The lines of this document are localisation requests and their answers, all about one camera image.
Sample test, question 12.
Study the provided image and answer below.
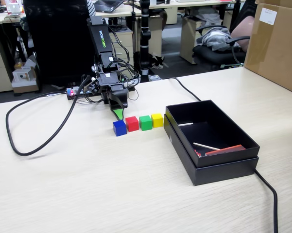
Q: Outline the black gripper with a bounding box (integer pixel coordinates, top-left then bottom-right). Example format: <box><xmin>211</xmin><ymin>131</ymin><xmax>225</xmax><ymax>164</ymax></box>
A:
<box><xmin>97</xmin><ymin>72</ymin><xmax>129</xmax><ymax>121</ymax></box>

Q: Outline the red wooden cube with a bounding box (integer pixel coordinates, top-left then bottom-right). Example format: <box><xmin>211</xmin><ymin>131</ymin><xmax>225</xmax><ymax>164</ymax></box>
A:
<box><xmin>125</xmin><ymin>116</ymin><xmax>139</xmax><ymax>133</ymax></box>

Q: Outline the blue wooden cube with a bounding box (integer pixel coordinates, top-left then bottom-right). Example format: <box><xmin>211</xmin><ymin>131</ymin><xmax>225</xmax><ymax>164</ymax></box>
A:
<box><xmin>112</xmin><ymin>120</ymin><xmax>126</xmax><ymax>137</ymax></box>

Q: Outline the green wooden cube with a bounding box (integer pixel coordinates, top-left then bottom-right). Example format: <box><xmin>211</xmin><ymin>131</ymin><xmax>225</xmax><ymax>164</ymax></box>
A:
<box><xmin>138</xmin><ymin>115</ymin><xmax>153</xmax><ymax>132</ymax></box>

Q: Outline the yellow wooden cube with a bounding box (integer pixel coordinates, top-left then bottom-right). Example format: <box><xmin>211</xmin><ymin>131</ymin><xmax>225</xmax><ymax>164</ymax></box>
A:
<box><xmin>151</xmin><ymin>113</ymin><xmax>164</xmax><ymax>129</ymax></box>

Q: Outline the flat red orange box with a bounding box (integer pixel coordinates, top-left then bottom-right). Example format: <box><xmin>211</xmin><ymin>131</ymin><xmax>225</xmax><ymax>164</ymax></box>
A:
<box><xmin>205</xmin><ymin>144</ymin><xmax>246</xmax><ymax>156</ymax></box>

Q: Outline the black box outer shell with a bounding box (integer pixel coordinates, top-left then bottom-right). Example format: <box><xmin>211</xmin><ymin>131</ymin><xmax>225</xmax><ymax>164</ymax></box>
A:
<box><xmin>163</xmin><ymin>114</ymin><xmax>259</xmax><ymax>186</ymax></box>

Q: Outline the black box inner tray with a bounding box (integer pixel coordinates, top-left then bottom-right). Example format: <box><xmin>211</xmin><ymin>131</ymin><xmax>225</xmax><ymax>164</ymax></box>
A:
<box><xmin>165</xmin><ymin>99</ymin><xmax>260</xmax><ymax>168</ymax></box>

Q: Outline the large cardboard box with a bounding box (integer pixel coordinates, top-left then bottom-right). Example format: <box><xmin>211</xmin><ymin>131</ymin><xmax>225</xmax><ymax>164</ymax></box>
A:
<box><xmin>243</xmin><ymin>0</ymin><xmax>292</xmax><ymax>97</ymax></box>

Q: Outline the controller board with red light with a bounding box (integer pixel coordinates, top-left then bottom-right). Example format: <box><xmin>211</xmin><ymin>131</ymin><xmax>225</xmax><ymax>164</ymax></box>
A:
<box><xmin>66</xmin><ymin>86</ymin><xmax>85</xmax><ymax>98</ymax></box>

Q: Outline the beige drawer cabinet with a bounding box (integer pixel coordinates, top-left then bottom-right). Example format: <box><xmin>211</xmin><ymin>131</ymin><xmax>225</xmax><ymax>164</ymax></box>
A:
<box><xmin>109</xmin><ymin>26</ymin><xmax>134</xmax><ymax>71</ymax></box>
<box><xmin>0</xmin><ymin>36</ymin><xmax>14</xmax><ymax>94</ymax></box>

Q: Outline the black jointed stand pole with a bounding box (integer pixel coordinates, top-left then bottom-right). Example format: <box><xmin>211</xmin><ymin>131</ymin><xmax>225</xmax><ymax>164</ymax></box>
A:
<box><xmin>133</xmin><ymin>0</ymin><xmax>153</xmax><ymax>82</ymax></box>

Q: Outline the black high-back office chair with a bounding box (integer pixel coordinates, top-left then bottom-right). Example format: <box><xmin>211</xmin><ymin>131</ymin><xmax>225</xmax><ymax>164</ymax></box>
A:
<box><xmin>23</xmin><ymin>0</ymin><xmax>99</xmax><ymax>84</ymax></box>

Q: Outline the white office desk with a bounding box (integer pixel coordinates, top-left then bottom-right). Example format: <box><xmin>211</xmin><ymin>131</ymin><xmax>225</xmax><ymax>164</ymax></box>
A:
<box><xmin>0</xmin><ymin>11</ymin><xmax>27</xmax><ymax>25</ymax></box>
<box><xmin>92</xmin><ymin>4</ymin><xmax>173</xmax><ymax>19</ymax></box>

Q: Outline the long white stick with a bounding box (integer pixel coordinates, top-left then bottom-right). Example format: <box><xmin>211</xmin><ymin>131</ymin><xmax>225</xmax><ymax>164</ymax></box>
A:
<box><xmin>193</xmin><ymin>142</ymin><xmax>221</xmax><ymax>150</ymax></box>

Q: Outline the small white carton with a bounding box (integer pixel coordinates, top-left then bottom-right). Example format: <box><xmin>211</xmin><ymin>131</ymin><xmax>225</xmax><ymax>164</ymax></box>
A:
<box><xmin>11</xmin><ymin>67</ymin><xmax>38</xmax><ymax>94</ymax></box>

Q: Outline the striped shirt person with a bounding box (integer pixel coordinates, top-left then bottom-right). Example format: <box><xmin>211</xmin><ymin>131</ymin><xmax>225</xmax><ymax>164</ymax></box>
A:
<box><xmin>86</xmin><ymin>0</ymin><xmax>97</xmax><ymax>17</ymax></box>

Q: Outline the open black laptop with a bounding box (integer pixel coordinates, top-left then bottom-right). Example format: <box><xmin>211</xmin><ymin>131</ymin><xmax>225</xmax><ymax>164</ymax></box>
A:
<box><xmin>93</xmin><ymin>0</ymin><xmax>125</xmax><ymax>13</ymax></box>

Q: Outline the black office chair with armrests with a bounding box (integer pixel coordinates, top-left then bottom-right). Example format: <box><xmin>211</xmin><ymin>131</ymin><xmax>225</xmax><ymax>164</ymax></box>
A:
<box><xmin>192</xmin><ymin>24</ymin><xmax>251</xmax><ymax>71</ymax></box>

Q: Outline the grey clothes pile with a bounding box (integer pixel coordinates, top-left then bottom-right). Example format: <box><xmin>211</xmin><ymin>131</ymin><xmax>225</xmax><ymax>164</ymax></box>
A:
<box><xmin>200</xmin><ymin>26</ymin><xmax>241</xmax><ymax>51</ymax></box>

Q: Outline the pink beige garment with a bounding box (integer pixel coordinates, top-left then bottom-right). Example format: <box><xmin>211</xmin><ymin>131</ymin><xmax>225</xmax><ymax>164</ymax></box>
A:
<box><xmin>230</xmin><ymin>16</ymin><xmax>255</xmax><ymax>53</ymax></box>

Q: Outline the white shipping label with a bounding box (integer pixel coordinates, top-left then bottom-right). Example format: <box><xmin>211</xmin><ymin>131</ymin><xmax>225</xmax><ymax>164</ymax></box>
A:
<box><xmin>260</xmin><ymin>7</ymin><xmax>277</xmax><ymax>25</ymax></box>

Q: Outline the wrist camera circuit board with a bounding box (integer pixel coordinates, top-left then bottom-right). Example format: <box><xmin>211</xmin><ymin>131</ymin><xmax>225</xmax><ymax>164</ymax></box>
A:
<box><xmin>84</xmin><ymin>77</ymin><xmax>99</xmax><ymax>94</ymax></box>

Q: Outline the thin black wire bundle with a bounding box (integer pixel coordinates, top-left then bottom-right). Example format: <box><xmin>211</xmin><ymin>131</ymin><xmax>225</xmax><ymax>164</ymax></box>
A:
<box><xmin>81</xmin><ymin>24</ymin><xmax>141</xmax><ymax>105</ymax></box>

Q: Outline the beige desk pedestal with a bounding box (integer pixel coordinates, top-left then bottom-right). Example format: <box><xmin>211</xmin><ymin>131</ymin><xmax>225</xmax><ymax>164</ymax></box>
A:
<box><xmin>179</xmin><ymin>16</ymin><xmax>224</xmax><ymax>65</ymax></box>

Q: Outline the thick black camera cable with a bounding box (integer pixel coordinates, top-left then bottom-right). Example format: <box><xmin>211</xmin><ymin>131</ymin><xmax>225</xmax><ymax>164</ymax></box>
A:
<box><xmin>5</xmin><ymin>77</ymin><xmax>90</xmax><ymax>156</ymax></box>

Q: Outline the black power cable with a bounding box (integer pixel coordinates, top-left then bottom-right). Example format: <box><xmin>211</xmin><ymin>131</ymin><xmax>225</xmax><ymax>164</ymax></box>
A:
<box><xmin>164</xmin><ymin>76</ymin><xmax>279</xmax><ymax>233</ymax></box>

